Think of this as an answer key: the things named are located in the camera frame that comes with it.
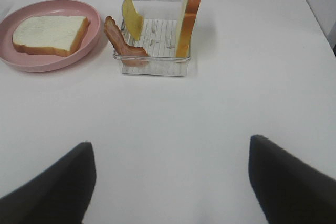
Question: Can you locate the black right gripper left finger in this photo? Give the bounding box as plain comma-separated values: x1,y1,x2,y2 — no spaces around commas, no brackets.
1,142,96,223

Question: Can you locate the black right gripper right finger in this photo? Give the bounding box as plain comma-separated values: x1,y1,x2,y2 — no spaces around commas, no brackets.
248,135,335,223

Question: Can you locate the bacon strip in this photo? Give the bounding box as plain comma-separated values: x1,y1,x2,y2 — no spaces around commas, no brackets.
104,16,148,57

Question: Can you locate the bread slice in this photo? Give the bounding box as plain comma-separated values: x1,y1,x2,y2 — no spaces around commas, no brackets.
12,16,90,57
175,0,201,58

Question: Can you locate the yellow cheese slice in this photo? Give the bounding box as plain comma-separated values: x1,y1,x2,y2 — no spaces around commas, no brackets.
122,0,144,41

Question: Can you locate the pink round plate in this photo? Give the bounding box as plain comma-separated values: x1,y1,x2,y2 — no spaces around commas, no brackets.
1,0,101,72

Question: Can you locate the right clear plastic tray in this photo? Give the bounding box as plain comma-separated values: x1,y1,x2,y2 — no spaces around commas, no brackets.
113,0,191,77

